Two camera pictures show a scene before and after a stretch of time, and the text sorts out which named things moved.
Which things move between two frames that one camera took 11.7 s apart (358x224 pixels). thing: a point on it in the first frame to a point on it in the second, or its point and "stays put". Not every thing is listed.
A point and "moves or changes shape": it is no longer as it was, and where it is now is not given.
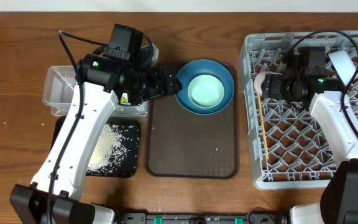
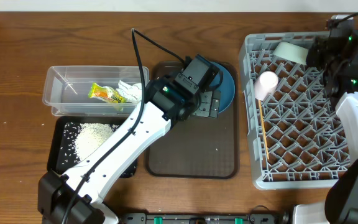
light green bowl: [206, 91] moves or changes shape
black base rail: [254, 218] stays put
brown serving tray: [180, 144] stays put
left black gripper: [161, 88] to [211, 107]
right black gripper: [271, 86] to [317, 48]
